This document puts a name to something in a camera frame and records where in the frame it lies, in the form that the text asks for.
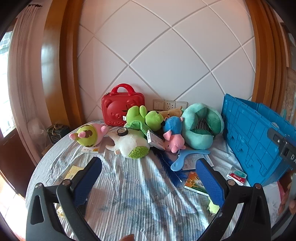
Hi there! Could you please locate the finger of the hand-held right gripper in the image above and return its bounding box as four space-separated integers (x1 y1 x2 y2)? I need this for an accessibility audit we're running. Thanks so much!
268 127 288 145

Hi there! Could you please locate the dark blue feather brush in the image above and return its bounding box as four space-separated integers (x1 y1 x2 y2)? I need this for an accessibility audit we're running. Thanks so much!
150 148 188 186

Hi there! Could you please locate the striped cloth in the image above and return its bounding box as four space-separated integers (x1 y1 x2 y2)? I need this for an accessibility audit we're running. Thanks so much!
196 118 210 130

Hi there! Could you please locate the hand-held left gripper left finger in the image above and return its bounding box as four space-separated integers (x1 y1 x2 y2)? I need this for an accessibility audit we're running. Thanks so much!
25 156 103 241

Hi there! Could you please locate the small round green plush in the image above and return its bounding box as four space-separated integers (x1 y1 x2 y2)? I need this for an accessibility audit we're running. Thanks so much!
207 196 220 217

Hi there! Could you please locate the brown plush toy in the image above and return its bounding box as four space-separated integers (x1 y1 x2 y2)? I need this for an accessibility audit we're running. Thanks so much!
159 106 183 118

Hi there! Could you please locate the red and white medicine box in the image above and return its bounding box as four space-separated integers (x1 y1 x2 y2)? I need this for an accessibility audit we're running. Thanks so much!
225 167 248 184

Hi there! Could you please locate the white hang tag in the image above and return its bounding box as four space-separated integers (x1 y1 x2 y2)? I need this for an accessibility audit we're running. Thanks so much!
147 130 164 149

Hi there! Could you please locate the white sheer curtain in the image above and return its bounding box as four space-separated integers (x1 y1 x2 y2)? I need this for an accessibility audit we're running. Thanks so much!
9 5 49 163

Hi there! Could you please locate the wooden wall frame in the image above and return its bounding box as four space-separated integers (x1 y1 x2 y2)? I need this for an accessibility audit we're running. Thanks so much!
42 0 85 130
245 0 290 105

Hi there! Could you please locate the blue plastic shoehorn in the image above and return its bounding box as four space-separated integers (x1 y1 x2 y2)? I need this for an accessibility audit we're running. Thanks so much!
171 149 211 172

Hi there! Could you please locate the blue and pink pig plush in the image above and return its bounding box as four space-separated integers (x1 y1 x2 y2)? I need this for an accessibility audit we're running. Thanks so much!
162 116 186 153

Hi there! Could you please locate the blue plastic crate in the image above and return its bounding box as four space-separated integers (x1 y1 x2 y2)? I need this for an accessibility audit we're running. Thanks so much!
221 93 296 187

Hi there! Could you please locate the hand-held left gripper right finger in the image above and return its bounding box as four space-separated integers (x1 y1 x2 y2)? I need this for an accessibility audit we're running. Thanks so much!
196 158 273 241

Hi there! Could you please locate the blue patterned tablecloth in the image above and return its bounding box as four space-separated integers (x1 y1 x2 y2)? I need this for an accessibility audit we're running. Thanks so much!
25 119 280 241

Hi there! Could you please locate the green medicine box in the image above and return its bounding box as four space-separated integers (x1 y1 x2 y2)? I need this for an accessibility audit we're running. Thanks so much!
183 171 211 193

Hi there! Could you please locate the dark green tin box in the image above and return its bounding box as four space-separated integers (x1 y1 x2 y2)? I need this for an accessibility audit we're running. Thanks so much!
46 125 70 145

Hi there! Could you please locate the white plush toy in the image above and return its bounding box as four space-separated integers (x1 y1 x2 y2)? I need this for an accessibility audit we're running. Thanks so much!
106 128 151 159

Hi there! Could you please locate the teal neck pillow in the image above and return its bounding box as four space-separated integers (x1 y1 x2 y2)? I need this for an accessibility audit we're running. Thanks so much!
180 103 225 150

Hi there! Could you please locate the person's right hand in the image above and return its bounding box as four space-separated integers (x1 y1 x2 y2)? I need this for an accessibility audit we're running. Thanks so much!
278 179 293 215

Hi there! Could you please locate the pink and green plush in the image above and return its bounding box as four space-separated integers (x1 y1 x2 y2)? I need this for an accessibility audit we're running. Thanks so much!
69 123 109 147

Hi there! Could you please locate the red bear carry case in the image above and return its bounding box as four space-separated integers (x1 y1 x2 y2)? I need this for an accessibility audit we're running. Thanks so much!
101 83 145 127

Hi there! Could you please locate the green frog plush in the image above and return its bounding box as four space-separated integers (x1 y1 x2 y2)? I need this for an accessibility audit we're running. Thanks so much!
124 105 165 139

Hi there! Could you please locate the white and blue medicine box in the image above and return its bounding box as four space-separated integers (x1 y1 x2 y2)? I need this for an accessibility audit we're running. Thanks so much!
184 154 214 171

